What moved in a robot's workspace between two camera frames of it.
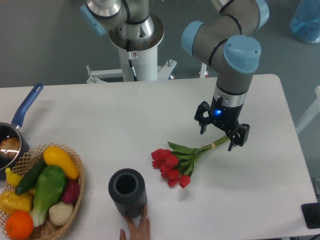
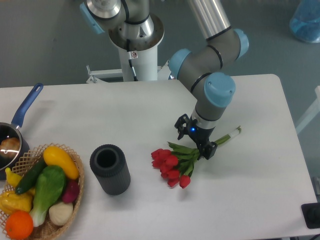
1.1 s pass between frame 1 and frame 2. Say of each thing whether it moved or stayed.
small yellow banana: stayed
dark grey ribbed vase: moved
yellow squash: stayed
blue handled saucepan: stayed
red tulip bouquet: stayed
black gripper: moved
